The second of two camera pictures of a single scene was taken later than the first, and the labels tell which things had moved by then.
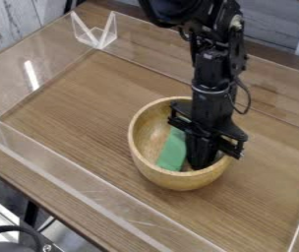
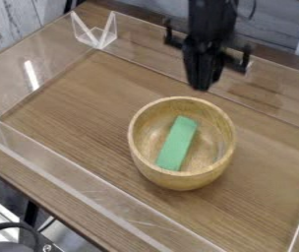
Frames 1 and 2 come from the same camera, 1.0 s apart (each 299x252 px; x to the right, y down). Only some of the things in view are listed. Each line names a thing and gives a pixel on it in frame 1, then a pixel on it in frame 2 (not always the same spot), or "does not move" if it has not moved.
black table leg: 32,215 does not move
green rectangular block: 172,155 does not move
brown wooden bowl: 149,135 does not move
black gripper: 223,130 to 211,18
